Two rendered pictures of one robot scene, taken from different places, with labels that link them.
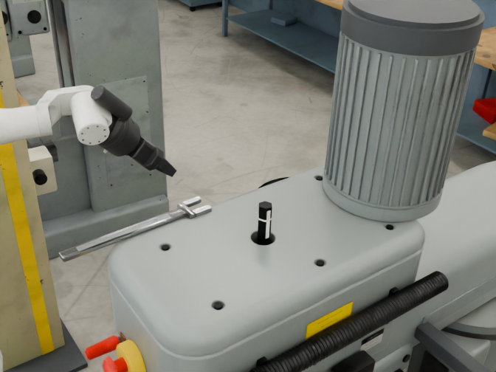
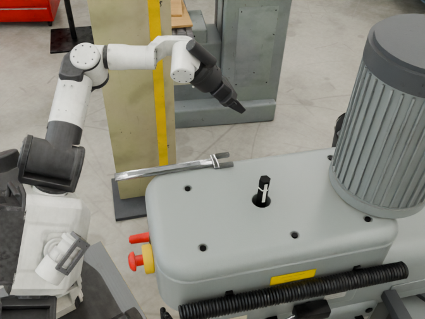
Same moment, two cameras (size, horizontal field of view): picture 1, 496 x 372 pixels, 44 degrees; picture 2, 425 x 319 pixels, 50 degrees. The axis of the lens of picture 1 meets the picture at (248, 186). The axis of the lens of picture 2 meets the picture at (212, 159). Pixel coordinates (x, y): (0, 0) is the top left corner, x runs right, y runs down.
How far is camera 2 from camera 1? 0.24 m
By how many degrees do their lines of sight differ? 20
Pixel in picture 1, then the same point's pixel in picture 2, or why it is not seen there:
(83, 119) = (176, 64)
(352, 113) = (355, 123)
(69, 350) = not seen: hidden behind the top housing
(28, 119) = (138, 56)
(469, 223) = not seen: outside the picture
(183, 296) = (181, 233)
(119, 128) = (203, 73)
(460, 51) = not seen: outside the picture
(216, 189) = (316, 102)
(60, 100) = (166, 44)
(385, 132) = (377, 147)
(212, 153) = (322, 73)
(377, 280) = (341, 258)
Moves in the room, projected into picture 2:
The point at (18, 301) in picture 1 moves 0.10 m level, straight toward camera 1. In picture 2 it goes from (151, 155) to (150, 166)
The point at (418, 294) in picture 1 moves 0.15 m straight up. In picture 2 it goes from (376, 277) to (401, 229)
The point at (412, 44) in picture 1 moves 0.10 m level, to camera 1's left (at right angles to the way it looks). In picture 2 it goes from (412, 85) to (344, 69)
